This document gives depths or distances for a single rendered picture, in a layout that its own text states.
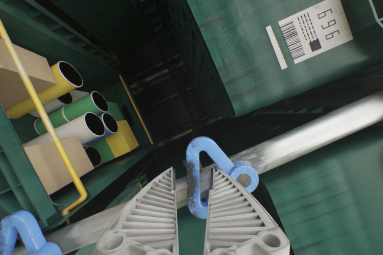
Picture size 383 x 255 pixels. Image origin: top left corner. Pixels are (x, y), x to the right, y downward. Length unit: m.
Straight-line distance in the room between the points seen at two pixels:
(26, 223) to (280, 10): 0.43
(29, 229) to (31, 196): 0.04
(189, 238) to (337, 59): 0.34
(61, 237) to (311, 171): 0.37
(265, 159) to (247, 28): 0.18
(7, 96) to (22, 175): 0.27
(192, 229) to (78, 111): 0.47
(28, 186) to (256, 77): 0.35
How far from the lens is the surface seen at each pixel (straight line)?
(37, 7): 0.58
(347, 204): 0.35
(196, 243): 0.29
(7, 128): 0.33
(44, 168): 0.39
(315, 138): 0.23
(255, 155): 0.20
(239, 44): 0.25
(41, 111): 0.36
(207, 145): 0.17
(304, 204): 0.31
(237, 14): 0.26
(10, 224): 0.31
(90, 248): 0.35
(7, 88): 0.51
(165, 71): 1.10
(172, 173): 0.17
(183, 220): 0.28
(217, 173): 0.17
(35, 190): 0.31
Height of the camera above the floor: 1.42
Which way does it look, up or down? 3 degrees down
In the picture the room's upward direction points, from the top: 66 degrees clockwise
